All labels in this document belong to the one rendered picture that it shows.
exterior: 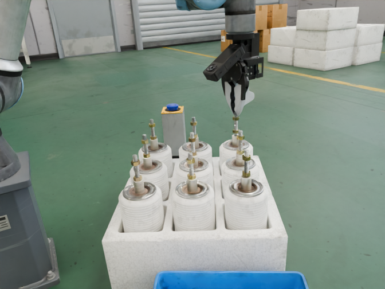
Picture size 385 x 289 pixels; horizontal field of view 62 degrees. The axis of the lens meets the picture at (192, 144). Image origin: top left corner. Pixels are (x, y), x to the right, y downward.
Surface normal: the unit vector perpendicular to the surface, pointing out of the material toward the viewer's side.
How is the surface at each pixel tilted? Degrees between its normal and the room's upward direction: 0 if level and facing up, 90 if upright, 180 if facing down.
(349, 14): 90
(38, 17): 90
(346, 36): 90
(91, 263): 0
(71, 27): 90
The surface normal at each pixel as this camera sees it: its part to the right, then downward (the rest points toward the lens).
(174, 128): -0.03, 0.39
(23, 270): 0.45, 0.33
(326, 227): -0.06, -0.92
